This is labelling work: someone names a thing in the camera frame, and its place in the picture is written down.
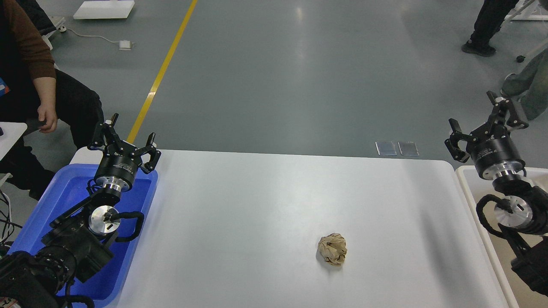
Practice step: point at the left metal floor plate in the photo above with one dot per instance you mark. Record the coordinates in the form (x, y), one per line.
(386, 148)

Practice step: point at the seated person's hand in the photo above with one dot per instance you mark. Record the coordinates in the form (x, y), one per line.
(48, 116)

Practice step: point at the brown paper ball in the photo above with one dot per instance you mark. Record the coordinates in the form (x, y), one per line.
(333, 249)

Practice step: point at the small white side table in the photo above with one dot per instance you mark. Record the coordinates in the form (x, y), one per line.
(12, 131)

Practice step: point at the white frame with caster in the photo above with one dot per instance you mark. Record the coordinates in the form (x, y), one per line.
(529, 10)

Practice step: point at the seated person in brown sweater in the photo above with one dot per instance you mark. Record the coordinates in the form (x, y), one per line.
(29, 78)

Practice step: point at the standing person in black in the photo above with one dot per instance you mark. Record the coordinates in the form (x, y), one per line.
(488, 22)

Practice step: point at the white power adapter with cable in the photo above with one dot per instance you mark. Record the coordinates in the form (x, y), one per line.
(122, 44)

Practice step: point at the person in grey trousers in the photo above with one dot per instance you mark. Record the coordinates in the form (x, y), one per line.
(532, 82)

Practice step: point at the white flat board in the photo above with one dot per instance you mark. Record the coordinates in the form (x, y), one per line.
(104, 9)

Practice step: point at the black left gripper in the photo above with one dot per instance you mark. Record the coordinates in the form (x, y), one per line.
(118, 166)

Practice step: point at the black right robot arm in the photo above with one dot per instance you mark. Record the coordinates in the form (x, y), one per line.
(520, 216)

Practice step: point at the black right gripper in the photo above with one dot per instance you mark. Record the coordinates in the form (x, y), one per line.
(494, 154)

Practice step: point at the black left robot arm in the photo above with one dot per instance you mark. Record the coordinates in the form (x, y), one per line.
(78, 246)

